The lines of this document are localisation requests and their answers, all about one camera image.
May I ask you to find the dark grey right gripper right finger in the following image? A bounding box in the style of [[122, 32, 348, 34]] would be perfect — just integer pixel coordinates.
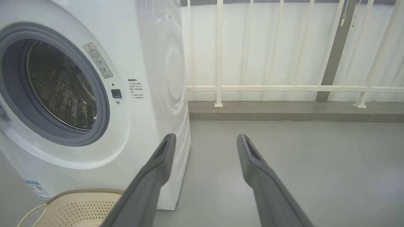
[[237, 134, 313, 227]]

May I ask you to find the white front-load washing machine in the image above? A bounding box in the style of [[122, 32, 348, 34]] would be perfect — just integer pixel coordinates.
[[0, 0, 191, 211]]

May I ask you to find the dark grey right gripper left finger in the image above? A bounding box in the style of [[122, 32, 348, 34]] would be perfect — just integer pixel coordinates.
[[101, 133, 176, 227]]

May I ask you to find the cream perforated laundry basket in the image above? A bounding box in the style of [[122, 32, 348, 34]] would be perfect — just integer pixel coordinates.
[[17, 189, 123, 227]]

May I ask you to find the blue energy label sticker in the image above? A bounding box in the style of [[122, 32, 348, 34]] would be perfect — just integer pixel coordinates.
[[25, 180, 51, 200]]

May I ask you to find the grey structural post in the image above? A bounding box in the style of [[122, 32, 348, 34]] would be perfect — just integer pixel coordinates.
[[316, 0, 359, 102]]

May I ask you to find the grey warning sticker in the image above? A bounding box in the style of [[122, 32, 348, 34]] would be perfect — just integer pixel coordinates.
[[83, 43, 113, 79]]

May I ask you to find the white metal railing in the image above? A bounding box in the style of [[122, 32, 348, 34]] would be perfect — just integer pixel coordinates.
[[186, 0, 404, 108]]

